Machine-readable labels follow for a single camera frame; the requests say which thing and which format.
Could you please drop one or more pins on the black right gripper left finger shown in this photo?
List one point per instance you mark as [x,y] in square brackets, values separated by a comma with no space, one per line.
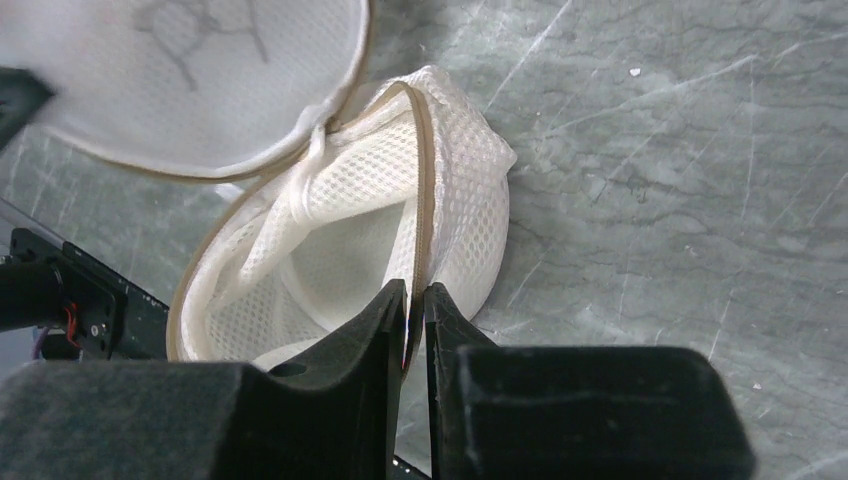
[328,413]

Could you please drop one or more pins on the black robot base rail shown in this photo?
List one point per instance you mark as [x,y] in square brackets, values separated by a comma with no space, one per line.
[102,312]

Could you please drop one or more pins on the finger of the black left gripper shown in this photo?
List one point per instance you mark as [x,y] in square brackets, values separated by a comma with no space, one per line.
[23,95]

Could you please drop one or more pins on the white mesh laundry bag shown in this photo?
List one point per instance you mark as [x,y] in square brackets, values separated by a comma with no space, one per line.
[354,186]

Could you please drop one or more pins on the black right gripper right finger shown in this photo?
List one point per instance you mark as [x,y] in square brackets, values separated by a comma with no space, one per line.
[585,412]

